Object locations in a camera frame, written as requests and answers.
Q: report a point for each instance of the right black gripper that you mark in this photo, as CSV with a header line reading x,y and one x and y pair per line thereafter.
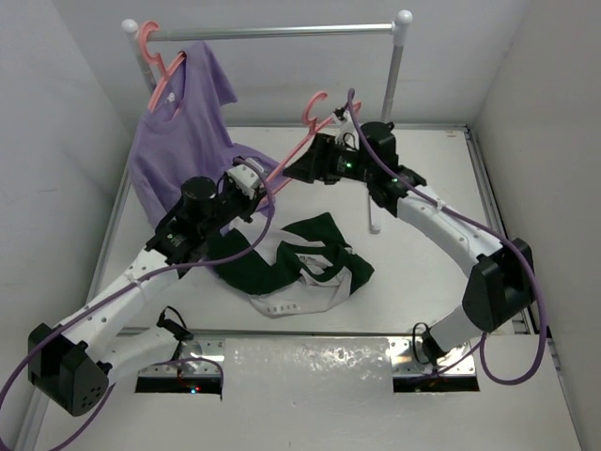
x,y
316,162

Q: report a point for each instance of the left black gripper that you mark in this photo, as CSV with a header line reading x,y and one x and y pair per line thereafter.
x,y
247,205

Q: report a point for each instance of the pink plastic hanger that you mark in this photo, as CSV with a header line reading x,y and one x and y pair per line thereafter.
x,y
314,126

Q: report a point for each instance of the green and white t-shirt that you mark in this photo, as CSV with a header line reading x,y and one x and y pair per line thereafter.
x,y
305,267

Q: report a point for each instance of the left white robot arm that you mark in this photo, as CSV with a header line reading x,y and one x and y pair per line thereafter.
x,y
98,322

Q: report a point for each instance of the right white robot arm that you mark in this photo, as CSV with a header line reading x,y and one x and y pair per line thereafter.
x,y
498,283

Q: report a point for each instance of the purple t-shirt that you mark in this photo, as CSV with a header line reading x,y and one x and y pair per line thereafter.
x,y
185,135

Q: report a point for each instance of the pink hanger with purple shirt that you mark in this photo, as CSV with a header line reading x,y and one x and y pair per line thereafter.
x,y
159,72

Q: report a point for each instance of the white and silver clothes rack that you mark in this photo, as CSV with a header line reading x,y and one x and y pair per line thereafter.
x,y
397,29

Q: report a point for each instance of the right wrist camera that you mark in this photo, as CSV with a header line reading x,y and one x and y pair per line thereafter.
x,y
342,118

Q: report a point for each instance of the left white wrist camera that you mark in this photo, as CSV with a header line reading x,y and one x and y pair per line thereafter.
x,y
246,177

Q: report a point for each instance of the silver front mounting rail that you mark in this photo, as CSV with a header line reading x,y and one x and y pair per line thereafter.
x,y
191,355

